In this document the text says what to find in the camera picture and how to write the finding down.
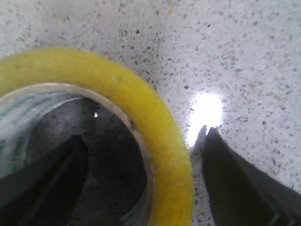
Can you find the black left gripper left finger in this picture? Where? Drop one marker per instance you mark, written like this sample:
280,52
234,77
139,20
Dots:
45,192

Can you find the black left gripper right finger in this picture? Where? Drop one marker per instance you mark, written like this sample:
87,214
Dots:
242,195

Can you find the yellow tape roll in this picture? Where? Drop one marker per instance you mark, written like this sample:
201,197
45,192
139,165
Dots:
34,82

